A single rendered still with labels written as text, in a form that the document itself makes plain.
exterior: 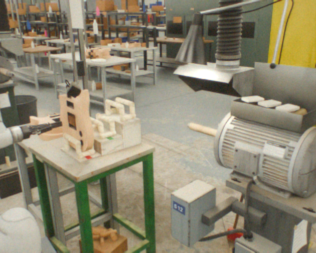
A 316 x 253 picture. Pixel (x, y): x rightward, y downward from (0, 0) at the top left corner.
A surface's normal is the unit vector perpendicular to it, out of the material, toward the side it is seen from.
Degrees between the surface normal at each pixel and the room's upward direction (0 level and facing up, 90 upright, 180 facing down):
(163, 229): 0
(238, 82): 90
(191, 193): 0
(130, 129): 90
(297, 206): 0
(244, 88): 90
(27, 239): 87
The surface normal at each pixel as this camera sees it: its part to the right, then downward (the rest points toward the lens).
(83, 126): -0.76, 0.24
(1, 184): 0.65, 0.26
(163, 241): -0.02, -0.94
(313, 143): 0.42, -0.11
